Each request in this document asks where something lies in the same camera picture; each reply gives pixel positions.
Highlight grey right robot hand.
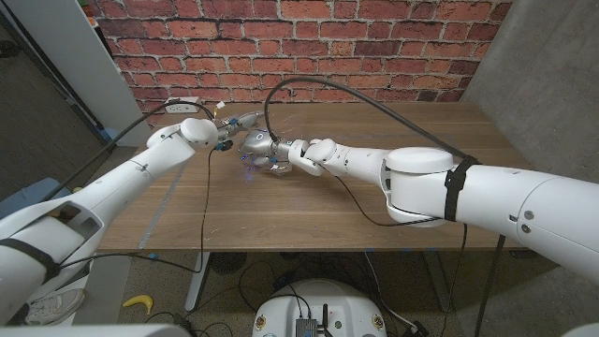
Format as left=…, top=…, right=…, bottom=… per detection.
left=239, top=129, right=294, bottom=177

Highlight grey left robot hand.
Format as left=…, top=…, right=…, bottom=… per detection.
left=215, top=110, right=267, bottom=139

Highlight white left shoulder shell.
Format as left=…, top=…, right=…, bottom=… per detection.
left=0, top=322, right=193, bottom=337

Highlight white right shoulder shell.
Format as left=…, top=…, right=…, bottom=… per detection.
left=561, top=322, right=599, bottom=337

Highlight grey electronics box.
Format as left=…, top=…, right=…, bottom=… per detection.
left=294, top=316, right=319, bottom=337

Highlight white power strip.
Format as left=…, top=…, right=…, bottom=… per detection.
left=163, top=96, right=203, bottom=115

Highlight red brick print backdrop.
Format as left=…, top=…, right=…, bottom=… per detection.
left=86, top=0, right=514, bottom=128

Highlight black round floor disc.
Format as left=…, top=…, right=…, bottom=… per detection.
left=209, top=252, right=248, bottom=276

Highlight white table leg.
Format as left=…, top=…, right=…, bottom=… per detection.
left=184, top=251, right=212, bottom=313

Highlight white pillar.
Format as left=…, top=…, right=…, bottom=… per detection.
left=4, top=0, right=152, bottom=149

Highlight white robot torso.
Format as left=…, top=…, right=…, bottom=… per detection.
left=251, top=279, right=388, bottom=337

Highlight yellow toy banana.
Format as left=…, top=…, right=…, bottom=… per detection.
left=122, top=294, right=154, bottom=315

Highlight grey floor plate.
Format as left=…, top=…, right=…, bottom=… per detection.
left=69, top=255, right=133, bottom=325

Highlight grey table leg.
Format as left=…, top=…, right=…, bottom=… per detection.
left=423, top=250, right=454, bottom=314

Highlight black floor plug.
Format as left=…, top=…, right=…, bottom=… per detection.
left=405, top=320, right=430, bottom=337

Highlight white sneaker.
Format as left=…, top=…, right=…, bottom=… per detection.
left=21, top=287, right=86, bottom=327

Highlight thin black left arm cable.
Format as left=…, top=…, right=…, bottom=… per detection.
left=58, top=144, right=235, bottom=275

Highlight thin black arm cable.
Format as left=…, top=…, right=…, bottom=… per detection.
left=334, top=175, right=506, bottom=337
left=58, top=144, right=235, bottom=275

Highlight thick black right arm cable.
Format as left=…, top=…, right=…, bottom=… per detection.
left=263, top=77, right=469, bottom=160

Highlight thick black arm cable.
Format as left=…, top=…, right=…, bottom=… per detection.
left=263, top=77, right=469, bottom=160
left=41, top=99, right=216, bottom=202

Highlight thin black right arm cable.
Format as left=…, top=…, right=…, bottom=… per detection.
left=334, top=175, right=506, bottom=337

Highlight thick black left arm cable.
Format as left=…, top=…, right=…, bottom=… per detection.
left=41, top=99, right=216, bottom=202

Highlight black floor cable tangle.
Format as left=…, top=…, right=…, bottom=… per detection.
left=205, top=252, right=422, bottom=329

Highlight white floor cable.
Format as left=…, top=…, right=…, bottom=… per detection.
left=363, top=252, right=417, bottom=329

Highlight grey perforated wall panel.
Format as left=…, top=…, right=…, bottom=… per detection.
left=0, top=8, right=117, bottom=202

